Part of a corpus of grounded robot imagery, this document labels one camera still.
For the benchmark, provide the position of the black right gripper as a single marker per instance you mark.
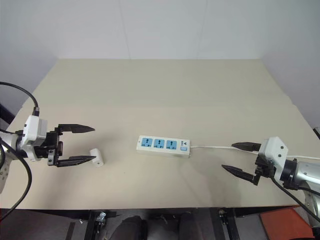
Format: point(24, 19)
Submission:
point(265, 168)

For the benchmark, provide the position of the black table frame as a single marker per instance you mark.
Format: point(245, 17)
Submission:
point(62, 213)

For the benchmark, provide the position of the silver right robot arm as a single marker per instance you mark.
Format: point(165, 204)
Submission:
point(307, 171)

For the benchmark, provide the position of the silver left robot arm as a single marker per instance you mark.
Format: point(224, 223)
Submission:
point(6, 139)

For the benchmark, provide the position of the metal caster wheel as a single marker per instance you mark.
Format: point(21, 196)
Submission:
point(101, 218)
point(222, 215)

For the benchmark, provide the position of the white blue power strip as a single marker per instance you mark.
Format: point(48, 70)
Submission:
point(163, 146)

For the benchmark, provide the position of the black object beside table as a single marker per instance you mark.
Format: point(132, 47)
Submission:
point(5, 115)

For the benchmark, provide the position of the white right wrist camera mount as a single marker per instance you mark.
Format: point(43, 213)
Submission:
point(272, 150)

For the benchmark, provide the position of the white plug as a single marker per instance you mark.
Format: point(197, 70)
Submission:
point(96, 157)

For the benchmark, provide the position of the orange red flat object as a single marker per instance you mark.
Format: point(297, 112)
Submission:
point(285, 222)

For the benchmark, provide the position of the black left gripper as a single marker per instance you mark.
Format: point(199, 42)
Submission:
point(53, 142)

